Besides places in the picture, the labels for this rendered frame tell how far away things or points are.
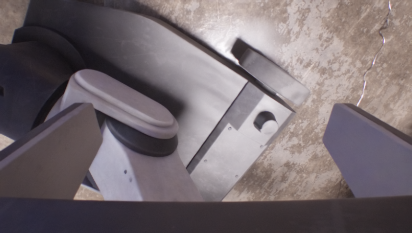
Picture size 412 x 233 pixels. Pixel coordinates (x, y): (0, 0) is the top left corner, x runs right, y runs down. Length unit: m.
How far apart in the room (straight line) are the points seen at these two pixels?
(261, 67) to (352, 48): 0.38
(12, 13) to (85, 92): 0.50
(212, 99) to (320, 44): 0.39
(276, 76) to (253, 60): 0.07
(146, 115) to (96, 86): 0.09
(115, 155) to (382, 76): 0.83
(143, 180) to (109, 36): 0.32
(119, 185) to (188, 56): 0.29
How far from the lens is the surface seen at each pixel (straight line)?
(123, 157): 0.36
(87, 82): 0.39
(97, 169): 0.43
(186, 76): 0.50
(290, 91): 0.52
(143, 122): 0.37
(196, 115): 0.53
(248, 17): 0.67
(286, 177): 0.92
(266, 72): 0.50
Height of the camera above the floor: 0.65
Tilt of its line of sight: 66 degrees down
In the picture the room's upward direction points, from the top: 175 degrees clockwise
